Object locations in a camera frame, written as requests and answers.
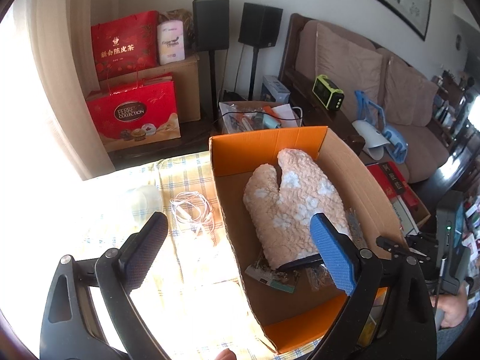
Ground clear bag of dried herbs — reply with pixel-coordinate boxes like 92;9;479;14
245;209;370;295

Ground white wired earphones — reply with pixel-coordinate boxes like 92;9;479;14
170;191;215;236

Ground peach fluffy oven mitt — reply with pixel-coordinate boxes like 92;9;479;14
242;149;351;270

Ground white plastic funnel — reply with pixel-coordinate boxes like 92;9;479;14
137;184;164;215

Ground person's right hand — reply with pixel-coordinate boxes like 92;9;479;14
430;286;468;328

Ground person's left hand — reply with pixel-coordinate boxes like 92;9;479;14
215;348;237;360

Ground yellow plaid tablecloth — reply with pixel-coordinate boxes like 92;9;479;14
85;151;324;360

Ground small red box in carton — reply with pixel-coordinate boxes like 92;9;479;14
390;191;431;236

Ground red gift tin box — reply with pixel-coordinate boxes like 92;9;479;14
366;161;420;211

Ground white curved neck massager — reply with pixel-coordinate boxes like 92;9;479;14
352;120;390;161

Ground red Ferrero gift bag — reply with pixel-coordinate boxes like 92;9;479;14
86;74;181;153

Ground brown sofa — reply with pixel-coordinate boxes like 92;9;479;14
279;13;449;184

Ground green black portable radio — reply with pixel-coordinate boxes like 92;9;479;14
312;75;344;111

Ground right beige sofa cushion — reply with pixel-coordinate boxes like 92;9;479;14
383;56;438;127

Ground beige sofa cushion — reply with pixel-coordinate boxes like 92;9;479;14
315;23;383;122
383;56;438;127

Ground clear bin of clutter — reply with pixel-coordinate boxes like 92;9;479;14
219;101;304;133

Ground white blue appliance box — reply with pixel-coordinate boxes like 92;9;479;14
260;76;290;104

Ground large brown cardboard box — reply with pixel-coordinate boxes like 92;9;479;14
99;54;201;123

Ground left beige sofa cushion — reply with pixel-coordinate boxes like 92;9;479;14
315;23;383;122

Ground white curtain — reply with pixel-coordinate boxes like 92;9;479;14
12;0;118;180

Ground red tea gift bag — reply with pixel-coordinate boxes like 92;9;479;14
90;10;159;81

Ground right black speaker on stand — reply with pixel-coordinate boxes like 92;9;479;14
238;2;283;101

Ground black speaker on stand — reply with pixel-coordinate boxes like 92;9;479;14
192;0;230;120
238;2;283;101

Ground left black speaker on stand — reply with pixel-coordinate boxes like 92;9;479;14
192;0;230;120

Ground blue plastic massager frame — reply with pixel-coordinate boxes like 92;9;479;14
355;90;408;164

